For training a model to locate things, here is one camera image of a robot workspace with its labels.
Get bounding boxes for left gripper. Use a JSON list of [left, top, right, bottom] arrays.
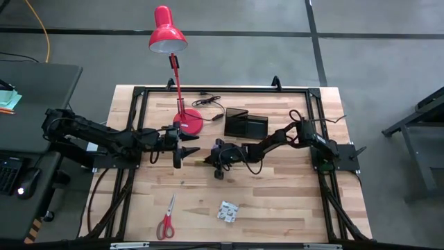
[[160, 126, 201, 159]]

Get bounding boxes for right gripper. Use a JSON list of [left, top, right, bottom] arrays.
[[204, 139, 244, 169]]

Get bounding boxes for white patterned packet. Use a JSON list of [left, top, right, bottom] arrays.
[[216, 200, 239, 224]]

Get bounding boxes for red handled scissors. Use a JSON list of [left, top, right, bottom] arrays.
[[155, 193, 177, 241]]

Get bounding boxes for black mesh desk organizer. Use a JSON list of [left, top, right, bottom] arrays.
[[223, 107, 269, 141]]

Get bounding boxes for red desk lamp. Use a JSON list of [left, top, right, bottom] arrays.
[[148, 5, 205, 136]]

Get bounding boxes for black clamp lever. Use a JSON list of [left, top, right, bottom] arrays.
[[348, 146, 367, 161]]

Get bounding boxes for black raised desk surface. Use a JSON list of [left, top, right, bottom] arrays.
[[0, 61, 83, 156]]

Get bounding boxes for black computer mouse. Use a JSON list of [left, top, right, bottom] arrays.
[[16, 167, 42, 201]]

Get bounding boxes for black keyboard desk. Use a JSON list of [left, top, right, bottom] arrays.
[[0, 151, 63, 244]]

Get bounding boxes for black keyboard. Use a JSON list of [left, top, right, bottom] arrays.
[[0, 156, 24, 196]]

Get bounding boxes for teal paper stack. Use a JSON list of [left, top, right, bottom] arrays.
[[0, 89, 23, 110]]

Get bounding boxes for black metal side table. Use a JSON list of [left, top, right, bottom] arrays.
[[381, 85, 444, 203]]

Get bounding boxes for black lamp cable with switch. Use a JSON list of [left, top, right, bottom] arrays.
[[191, 90, 225, 122]]

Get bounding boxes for black aluminium table frame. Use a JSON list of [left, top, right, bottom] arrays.
[[78, 85, 374, 244]]

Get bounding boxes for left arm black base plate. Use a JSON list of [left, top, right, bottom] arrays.
[[92, 140, 142, 170]]

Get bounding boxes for silver metal bracket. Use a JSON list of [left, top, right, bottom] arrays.
[[302, 242, 343, 250], [110, 242, 151, 250]]

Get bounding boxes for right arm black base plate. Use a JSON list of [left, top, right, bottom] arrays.
[[310, 142, 361, 172]]

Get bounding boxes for yellow floor cable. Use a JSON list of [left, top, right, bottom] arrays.
[[24, 0, 51, 64]]

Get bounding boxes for thin black floor cable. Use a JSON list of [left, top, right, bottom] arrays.
[[0, 51, 40, 64]]

